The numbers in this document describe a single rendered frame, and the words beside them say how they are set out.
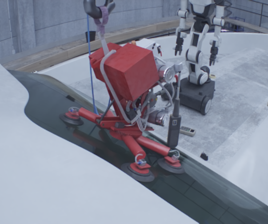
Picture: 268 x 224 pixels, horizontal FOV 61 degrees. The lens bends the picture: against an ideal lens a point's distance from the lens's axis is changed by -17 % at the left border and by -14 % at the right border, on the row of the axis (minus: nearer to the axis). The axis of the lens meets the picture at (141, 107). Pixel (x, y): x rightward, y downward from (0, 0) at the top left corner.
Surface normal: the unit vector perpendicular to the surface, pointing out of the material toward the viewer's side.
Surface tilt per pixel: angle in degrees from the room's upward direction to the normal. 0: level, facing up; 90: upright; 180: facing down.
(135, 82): 90
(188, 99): 90
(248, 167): 16
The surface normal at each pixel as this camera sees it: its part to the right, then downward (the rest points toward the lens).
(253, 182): 0.34, -0.59
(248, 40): 0.24, 0.51
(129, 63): -0.22, -0.69
